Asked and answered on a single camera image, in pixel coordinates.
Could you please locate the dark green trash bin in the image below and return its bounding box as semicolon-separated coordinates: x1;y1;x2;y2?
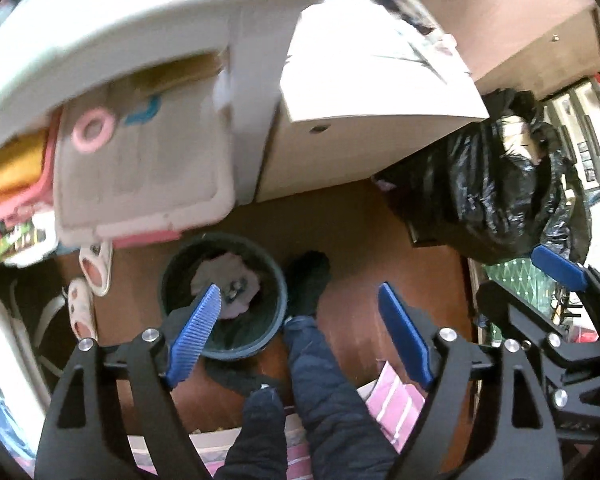
159;233;288;361

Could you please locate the pink striped fabric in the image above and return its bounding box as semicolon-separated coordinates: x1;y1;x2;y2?
126;358;426;478

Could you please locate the person's dark trouser leg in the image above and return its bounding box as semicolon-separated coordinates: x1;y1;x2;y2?
204;250;398;479

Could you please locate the white slipper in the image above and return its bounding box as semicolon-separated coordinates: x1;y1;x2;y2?
79;240;114;297

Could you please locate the black garbage bag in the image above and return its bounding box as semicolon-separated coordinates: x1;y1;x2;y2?
373;89;592;266

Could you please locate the pink storage basket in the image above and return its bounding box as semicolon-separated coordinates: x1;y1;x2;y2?
0;109;182;252

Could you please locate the pink tape ring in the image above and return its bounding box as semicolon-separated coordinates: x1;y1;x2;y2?
71;107;118;155

